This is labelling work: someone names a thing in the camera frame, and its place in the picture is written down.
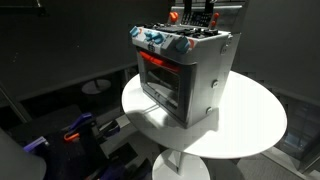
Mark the purple clamp with orange tip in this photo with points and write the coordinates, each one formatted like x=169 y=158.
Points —
x=73 y=131

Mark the red round stove button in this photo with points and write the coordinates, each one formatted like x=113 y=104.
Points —
x=173 y=16

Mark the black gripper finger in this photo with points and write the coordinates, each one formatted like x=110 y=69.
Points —
x=209 y=5
x=187 y=6

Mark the blue stove knob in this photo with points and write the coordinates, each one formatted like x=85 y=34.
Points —
x=134 y=31
x=158 y=38
x=183 y=45
x=149 y=35

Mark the blue stove knob far right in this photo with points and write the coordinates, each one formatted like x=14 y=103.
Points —
x=183 y=45

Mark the blue stove knob middle right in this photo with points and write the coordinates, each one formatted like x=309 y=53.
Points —
x=158 y=38

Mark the grey toy stove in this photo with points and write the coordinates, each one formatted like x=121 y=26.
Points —
x=195 y=91

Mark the blue stove knob middle left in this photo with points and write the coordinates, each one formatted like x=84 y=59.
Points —
x=149 y=35

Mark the small round side table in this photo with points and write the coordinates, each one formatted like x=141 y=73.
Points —
x=96 y=86

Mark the blue stove knob far left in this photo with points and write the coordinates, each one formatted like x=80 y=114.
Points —
x=134 y=31

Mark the round white table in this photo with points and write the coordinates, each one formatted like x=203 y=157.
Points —
x=249 y=120

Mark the orange oven door handle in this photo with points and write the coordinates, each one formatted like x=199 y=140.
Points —
x=149 y=59

